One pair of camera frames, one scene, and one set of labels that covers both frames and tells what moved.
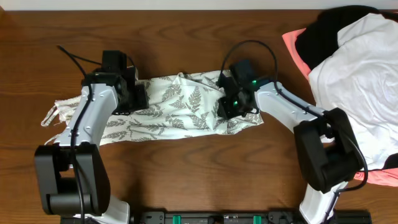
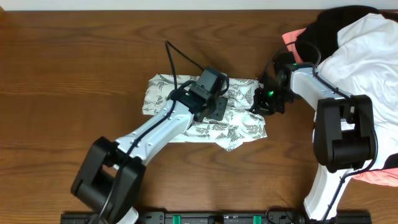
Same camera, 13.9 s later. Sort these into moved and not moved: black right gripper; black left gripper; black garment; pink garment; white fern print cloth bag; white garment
Moved: white fern print cloth bag; black left gripper; black right gripper
Not moved: pink garment; white garment; black garment
